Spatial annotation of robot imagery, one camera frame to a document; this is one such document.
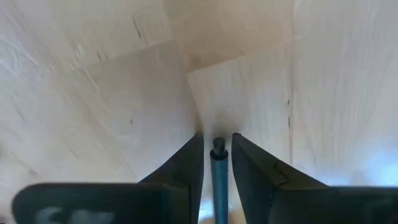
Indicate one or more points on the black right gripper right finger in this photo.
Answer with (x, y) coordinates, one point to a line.
(280, 199)

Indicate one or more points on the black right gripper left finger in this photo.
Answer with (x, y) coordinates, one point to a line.
(174, 199)

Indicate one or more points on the blue pen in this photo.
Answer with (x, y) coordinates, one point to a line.
(219, 186)

